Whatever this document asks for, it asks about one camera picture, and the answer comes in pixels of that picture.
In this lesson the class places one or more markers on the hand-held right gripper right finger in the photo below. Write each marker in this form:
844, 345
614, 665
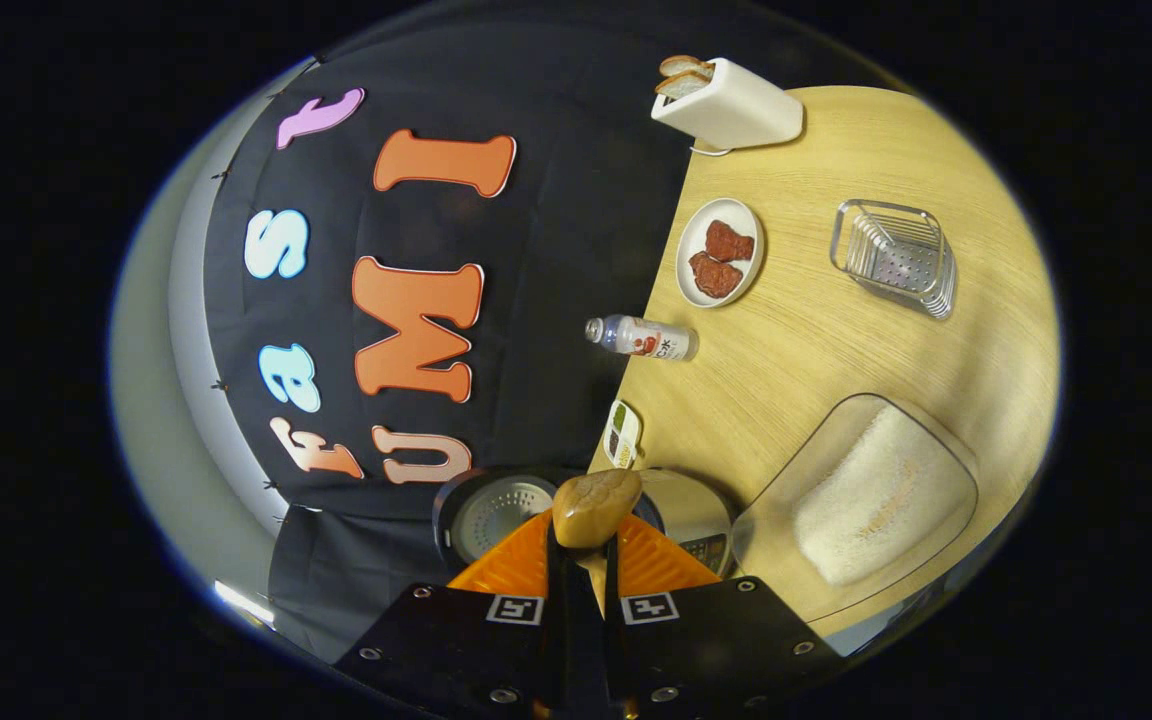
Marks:
616, 640

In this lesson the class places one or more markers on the white rice heap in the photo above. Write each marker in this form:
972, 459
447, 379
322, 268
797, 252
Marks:
881, 495

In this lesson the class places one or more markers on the clear plastic bottle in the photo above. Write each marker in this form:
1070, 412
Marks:
641, 337

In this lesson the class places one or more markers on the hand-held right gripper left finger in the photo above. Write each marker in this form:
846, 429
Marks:
561, 640

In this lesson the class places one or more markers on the white divided sauce dish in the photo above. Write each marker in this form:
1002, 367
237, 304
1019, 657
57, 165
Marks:
622, 435

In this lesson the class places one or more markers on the red meat piece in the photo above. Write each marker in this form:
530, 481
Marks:
729, 241
716, 275

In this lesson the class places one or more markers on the white toaster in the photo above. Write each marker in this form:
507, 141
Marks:
736, 105

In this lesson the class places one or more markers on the ceiling light strip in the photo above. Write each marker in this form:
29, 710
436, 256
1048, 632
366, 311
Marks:
244, 602

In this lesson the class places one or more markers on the clear rice container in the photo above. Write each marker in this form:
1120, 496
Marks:
776, 520

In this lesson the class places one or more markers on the toasted bread slice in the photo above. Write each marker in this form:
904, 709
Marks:
681, 85
686, 65

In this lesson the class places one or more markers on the wooden spoon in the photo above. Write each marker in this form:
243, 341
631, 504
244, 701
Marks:
594, 505

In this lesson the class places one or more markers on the dark grey rice cooker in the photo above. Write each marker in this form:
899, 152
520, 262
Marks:
496, 510

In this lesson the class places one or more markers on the white round plate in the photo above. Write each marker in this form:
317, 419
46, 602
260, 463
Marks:
726, 295

